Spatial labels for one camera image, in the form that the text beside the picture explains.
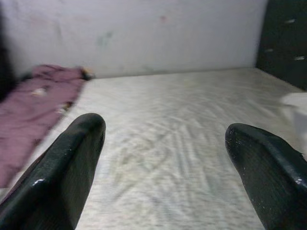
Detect dark tufted headboard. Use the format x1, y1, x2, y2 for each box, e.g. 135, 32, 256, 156
255, 0, 307, 92

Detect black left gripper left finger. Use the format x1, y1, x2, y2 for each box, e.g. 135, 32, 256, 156
0, 113, 106, 230

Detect mauve cartoon print blanket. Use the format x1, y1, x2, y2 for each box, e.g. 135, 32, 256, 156
0, 64, 95, 189

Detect white pillow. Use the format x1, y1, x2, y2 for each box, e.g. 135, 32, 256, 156
279, 92, 307, 155

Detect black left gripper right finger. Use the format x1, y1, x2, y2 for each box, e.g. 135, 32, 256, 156
224, 123, 307, 230

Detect white quilted mattress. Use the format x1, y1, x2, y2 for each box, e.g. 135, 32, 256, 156
0, 67, 307, 230

